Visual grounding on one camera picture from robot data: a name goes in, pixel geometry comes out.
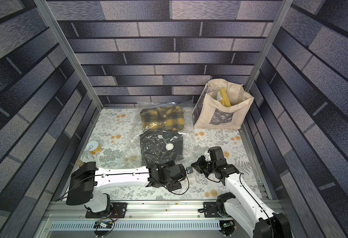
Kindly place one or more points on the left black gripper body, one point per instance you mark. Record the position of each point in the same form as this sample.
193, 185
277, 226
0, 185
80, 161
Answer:
174, 186

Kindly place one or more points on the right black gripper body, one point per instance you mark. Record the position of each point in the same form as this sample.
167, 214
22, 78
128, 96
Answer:
203, 164

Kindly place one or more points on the clear plastic vacuum bag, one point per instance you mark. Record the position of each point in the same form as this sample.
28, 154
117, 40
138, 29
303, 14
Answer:
131, 152

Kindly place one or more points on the yellow black plaid shirt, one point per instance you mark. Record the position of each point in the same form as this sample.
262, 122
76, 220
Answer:
169, 118

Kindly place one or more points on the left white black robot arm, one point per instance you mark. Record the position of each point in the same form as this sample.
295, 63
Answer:
87, 182

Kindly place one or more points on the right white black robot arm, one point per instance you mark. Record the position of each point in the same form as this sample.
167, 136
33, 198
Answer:
240, 202

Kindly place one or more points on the white vacuum bag valve cap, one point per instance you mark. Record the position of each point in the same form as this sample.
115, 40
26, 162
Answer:
169, 146

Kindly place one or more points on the beige canvas tote bag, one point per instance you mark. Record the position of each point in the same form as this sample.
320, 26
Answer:
208, 112

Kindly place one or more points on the right small circuit board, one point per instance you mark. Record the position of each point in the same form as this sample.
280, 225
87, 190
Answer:
227, 228

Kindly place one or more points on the small circuit board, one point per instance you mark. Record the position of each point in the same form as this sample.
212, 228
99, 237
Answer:
103, 225
227, 228

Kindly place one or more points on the yellow item in tote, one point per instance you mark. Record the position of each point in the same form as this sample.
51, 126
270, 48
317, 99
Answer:
223, 98

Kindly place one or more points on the white round tape roll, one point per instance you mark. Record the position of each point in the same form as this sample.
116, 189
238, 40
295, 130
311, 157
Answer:
93, 147

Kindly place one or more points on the left small circuit board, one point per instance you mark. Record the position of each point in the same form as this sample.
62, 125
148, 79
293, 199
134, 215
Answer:
103, 225

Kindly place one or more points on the small yellow capped bottle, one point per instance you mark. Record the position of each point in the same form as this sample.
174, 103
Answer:
79, 163

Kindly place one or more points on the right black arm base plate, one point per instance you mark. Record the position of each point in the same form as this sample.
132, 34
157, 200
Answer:
211, 211

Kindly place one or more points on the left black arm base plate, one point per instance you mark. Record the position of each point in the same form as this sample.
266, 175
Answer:
113, 210

